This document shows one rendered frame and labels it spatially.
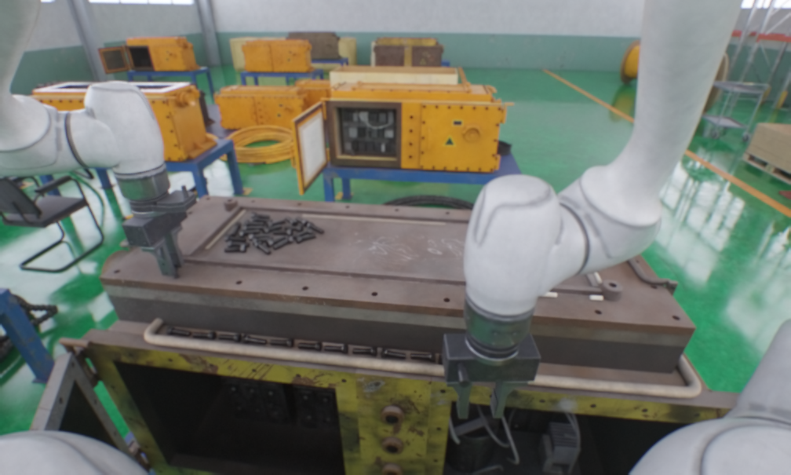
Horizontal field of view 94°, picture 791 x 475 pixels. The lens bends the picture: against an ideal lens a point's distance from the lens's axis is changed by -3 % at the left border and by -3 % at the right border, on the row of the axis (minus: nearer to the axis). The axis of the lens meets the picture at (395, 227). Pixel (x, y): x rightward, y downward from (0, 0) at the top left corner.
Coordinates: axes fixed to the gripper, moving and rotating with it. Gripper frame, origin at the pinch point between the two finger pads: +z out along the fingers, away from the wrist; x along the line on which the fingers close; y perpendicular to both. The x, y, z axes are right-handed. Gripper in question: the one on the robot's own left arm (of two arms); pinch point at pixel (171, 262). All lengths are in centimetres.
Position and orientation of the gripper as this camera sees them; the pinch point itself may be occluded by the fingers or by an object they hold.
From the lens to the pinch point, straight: 98.9
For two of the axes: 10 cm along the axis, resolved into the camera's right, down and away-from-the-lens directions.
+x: -1.2, 4.9, -8.6
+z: 0.0, 8.7, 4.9
